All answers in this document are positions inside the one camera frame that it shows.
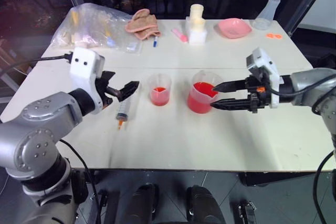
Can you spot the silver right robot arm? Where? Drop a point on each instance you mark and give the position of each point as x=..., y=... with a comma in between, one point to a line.
x=307, y=82

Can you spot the clear conical flask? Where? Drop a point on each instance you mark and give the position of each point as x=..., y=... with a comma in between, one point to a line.
x=266, y=15

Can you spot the tall cream cylinder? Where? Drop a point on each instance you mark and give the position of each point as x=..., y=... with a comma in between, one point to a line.
x=197, y=11

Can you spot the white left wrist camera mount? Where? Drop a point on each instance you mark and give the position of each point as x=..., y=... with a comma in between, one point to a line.
x=84, y=69

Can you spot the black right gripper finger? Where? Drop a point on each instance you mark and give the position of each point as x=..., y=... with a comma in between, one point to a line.
x=233, y=104
x=232, y=86

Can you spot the large beaker red liquid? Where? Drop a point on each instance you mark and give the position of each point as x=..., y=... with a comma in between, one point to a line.
x=198, y=103

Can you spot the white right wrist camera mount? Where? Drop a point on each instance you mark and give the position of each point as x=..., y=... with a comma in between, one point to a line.
x=263, y=58

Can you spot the black table frame bar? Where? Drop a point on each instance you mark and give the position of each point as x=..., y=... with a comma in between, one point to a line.
x=283, y=178

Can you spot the pink crumpled towel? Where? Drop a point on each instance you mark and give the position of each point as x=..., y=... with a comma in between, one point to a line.
x=143, y=24

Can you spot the pink square bowl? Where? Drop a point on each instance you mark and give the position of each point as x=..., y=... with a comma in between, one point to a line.
x=233, y=28

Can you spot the clear syringe with orange tip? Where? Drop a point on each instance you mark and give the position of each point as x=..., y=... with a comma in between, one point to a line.
x=123, y=110

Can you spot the orange small sticker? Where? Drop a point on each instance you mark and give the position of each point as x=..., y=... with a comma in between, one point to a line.
x=273, y=35

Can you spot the small beaker red liquid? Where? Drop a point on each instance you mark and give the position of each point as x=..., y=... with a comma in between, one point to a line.
x=158, y=95

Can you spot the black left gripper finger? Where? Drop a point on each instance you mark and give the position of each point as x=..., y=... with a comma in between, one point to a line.
x=126, y=90
x=109, y=76

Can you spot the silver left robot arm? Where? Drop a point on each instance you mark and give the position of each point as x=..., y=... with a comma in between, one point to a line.
x=39, y=111

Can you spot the black table leg clamp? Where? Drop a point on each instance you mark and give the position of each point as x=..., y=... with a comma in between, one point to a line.
x=246, y=212
x=101, y=205

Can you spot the small clear packet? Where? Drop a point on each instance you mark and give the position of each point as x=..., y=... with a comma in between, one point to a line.
x=134, y=47

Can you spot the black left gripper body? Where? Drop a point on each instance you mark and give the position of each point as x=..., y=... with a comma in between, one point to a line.
x=103, y=91

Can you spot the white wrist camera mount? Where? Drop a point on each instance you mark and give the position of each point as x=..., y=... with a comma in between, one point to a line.
x=84, y=69
x=263, y=58

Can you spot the pink marker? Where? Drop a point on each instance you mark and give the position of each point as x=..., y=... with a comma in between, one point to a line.
x=180, y=36

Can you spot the dark rounded shape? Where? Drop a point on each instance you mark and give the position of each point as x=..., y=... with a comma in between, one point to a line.
x=143, y=205
x=203, y=205

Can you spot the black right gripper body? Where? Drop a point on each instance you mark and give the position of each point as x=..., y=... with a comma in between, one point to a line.
x=256, y=95

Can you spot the blue and white marker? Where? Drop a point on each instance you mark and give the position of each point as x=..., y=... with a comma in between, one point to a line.
x=155, y=41

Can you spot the clear plastic bag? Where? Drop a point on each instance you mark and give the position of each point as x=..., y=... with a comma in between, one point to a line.
x=86, y=22

